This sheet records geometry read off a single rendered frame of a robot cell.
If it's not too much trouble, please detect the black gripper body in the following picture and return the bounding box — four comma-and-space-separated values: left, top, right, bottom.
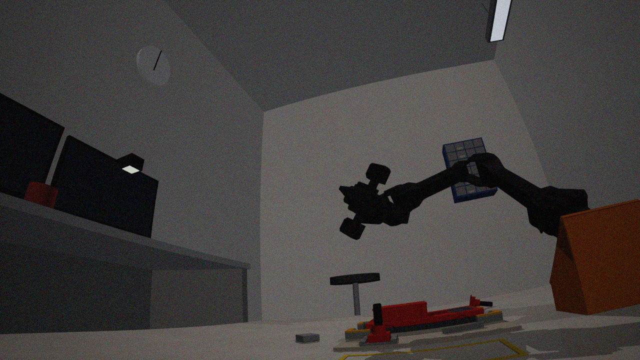
339, 163, 393, 240

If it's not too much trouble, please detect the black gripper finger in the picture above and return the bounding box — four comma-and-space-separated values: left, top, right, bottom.
340, 182, 375, 198
339, 188, 368, 216

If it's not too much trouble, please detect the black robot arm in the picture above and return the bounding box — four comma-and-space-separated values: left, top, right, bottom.
361, 152, 590, 238

